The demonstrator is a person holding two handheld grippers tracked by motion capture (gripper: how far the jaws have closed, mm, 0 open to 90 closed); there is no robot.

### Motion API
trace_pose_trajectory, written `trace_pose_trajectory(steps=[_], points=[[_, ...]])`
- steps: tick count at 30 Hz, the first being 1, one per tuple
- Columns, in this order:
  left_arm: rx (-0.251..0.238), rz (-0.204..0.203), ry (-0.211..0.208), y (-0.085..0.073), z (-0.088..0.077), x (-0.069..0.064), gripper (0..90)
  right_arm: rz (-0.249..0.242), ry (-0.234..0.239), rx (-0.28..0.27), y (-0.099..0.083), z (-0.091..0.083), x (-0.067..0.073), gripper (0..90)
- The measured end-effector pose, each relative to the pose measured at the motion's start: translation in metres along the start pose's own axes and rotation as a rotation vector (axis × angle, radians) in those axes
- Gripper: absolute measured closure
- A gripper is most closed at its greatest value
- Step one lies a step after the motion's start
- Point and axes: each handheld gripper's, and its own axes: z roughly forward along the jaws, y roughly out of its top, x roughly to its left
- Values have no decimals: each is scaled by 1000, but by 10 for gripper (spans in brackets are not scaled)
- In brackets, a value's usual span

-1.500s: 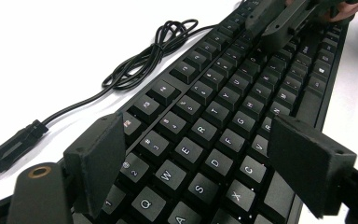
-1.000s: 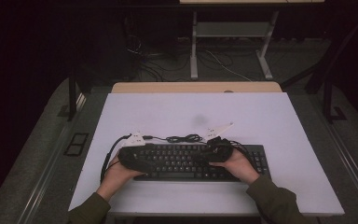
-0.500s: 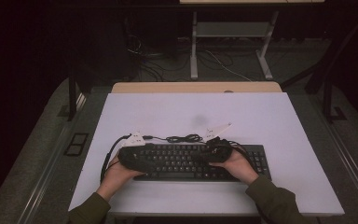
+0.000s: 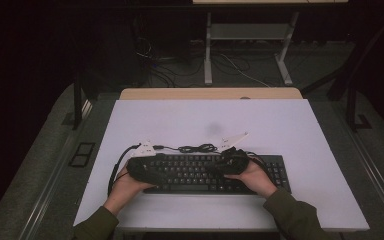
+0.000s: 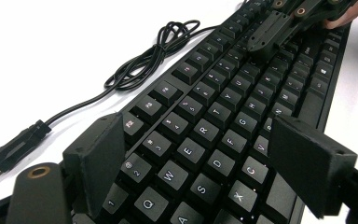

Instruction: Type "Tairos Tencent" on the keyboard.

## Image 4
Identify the black floor cable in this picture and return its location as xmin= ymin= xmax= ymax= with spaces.
xmin=146 ymin=56 xmax=204 ymax=88

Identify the black floor socket plate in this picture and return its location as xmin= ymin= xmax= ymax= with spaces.
xmin=68 ymin=142 xmax=96 ymax=168

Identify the wooden table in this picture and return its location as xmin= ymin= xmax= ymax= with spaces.
xmin=119 ymin=87 xmax=304 ymax=101

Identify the person's right hand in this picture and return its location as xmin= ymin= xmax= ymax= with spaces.
xmin=224 ymin=160 xmax=279 ymax=200

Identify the black keyboard cable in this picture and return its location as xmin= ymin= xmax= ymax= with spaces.
xmin=153 ymin=143 xmax=258 ymax=158

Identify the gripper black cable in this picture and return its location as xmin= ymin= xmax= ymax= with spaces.
xmin=107 ymin=143 xmax=141 ymax=198
xmin=244 ymin=151 xmax=271 ymax=172

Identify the white board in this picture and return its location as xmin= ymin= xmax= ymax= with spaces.
xmin=73 ymin=98 xmax=370 ymax=233

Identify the black computer keyboard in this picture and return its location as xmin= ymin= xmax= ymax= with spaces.
xmin=143 ymin=153 xmax=292 ymax=196

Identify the white-framed desk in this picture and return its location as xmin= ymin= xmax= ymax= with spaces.
xmin=192 ymin=0 xmax=349 ymax=87

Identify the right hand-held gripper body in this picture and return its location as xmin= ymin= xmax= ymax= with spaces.
xmin=217 ymin=132 xmax=250 ymax=177

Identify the person's left hand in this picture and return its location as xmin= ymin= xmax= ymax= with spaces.
xmin=103 ymin=166 xmax=156 ymax=216

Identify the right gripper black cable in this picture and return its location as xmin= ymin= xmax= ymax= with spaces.
xmin=244 ymin=151 xmax=271 ymax=172

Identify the black metal stand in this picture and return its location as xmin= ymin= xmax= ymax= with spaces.
xmin=301 ymin=16 xmax=384 ymax=133
xmin=72 ymin=73 xmax=96 ymax=131

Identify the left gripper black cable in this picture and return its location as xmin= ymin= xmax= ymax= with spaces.
xmin=107 ymin=143 xmax=141 ymax=198

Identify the metal floor rail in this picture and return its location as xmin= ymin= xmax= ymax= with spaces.
xmin=19 ymin=133 xmax=81 ymax=240
xmin=333 ymin=101 xmax=384 ymax=228

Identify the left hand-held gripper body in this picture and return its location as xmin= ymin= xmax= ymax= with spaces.
xmin=126 ymin=140 xmax=158 ymax=185

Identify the white floor cable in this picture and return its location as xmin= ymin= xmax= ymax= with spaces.
xmin=219 ymin=53 xmax=271 ymax=88

